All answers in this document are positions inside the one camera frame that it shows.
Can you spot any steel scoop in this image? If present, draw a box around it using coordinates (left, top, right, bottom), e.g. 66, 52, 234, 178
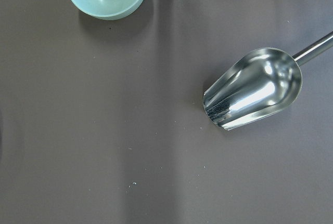
203, 33, 332, 130

